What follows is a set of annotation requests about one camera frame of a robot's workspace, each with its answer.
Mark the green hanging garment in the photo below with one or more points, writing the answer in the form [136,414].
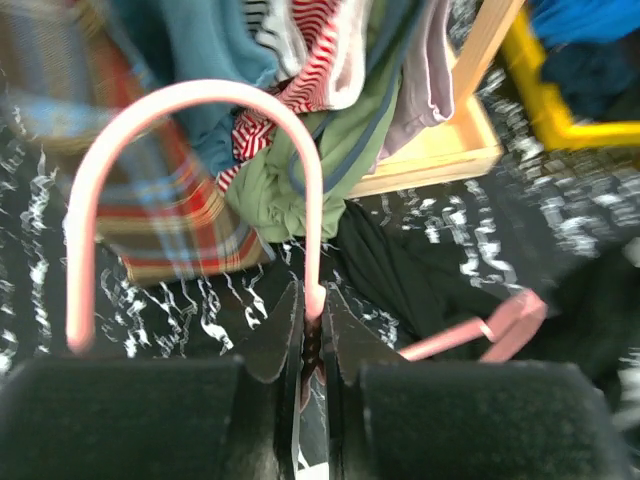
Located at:
[269,192]

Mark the pink hanging garment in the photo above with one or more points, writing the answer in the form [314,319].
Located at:
[342,52]

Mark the teal hanging tank top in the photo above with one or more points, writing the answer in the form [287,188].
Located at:
[190,40]

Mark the plaid hanging shirt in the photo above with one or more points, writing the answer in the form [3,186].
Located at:
[69,67]

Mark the wooden clothes rack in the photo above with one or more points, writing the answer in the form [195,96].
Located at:
[466,146]

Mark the black garment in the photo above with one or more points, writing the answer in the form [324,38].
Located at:
[420,284]

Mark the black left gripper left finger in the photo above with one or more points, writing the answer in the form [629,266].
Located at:
[267,419]

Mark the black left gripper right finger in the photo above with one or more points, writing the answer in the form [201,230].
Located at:
[365,394]

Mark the dark clothes pile in bin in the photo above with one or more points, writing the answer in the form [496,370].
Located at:
[598,82]

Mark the striped hanging garment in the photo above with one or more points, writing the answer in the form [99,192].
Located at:
[272,25]

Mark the yellow plastic bin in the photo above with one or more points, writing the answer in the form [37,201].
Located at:
[549,116]

